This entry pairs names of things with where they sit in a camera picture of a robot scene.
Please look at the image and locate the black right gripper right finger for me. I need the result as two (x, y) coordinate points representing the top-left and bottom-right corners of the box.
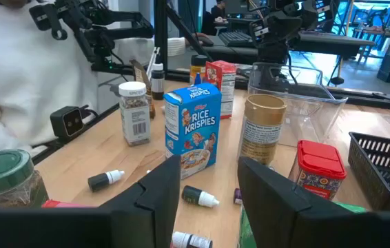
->
(237, 156), (390, 248)

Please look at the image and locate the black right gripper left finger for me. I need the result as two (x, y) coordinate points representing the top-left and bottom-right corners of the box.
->
(0, 155), (181, 248)

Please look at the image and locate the green Apple Jacks cereal box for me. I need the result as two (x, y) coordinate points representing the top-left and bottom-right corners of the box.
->
(237, 202), (369, 248)

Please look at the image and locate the small grey dropper bottle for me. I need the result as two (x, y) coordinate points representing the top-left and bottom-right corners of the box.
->
(170, 231), (214, 248)

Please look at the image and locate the small purple dropper bottle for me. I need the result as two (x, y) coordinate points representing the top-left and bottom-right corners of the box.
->
(233, 187), (244, 205)

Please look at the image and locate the small dark green dropper bottle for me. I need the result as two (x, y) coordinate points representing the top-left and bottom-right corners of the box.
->
(181, 185), (220, 209)

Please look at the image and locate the red lid spice tin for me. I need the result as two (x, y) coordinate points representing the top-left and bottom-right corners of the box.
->
(287, 139), (348, 201)

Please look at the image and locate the red Froot Loops cereal box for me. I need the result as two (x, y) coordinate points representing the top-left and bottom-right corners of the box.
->
(204, 60), (237, 120)
(41, 198), (95, 209)

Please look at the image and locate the orange spice jar black lid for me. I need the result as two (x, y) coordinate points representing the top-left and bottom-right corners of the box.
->
(189, 54), (209, 85)

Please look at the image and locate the blue Rice Krispies cereal box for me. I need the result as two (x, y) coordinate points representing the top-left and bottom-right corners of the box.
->
(163, 82), (223, 180)

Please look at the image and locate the clear plastic container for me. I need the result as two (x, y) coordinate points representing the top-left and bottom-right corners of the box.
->
(247, 62), (349, 144)

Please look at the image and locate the white lid spice jar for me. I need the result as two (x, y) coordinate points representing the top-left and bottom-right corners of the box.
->
(118, 81), (152, 147)

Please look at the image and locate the black plastic basket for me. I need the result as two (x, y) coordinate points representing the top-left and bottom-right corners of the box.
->
(347, 132), (390, 211)

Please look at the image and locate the brown seasoning packet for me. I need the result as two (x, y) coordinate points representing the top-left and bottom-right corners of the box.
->
(128, 59), (157, 120)

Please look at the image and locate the green lid spice jar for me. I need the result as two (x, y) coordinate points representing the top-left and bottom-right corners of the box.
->
(0, 148), (50, 209)

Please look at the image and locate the black keyboard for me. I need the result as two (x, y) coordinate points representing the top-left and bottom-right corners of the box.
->
(218, 30), (255, 48)

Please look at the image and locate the small black dropper bottle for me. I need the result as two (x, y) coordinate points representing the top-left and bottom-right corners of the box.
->
(88, 169), (126, 193)

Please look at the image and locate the person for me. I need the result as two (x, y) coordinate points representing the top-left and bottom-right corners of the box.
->
(0, 0), (155, 160)
(209, 0), (227, 21)

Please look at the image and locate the dark keyboard desk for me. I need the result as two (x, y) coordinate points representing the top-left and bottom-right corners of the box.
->
(185, 33), (260, 65)

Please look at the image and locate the black desk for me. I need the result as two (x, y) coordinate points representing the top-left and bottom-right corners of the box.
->
(289, 30), (377, 60)

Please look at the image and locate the black computer mouse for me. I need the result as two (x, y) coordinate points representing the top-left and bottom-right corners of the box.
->
(194, 33), (215, 48)

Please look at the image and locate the black overhead rig frame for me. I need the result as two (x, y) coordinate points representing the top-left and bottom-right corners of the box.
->
(152, 0), (214, 81)

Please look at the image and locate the black table-level camera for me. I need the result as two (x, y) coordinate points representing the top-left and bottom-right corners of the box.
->
(49, 105), (90, 141)

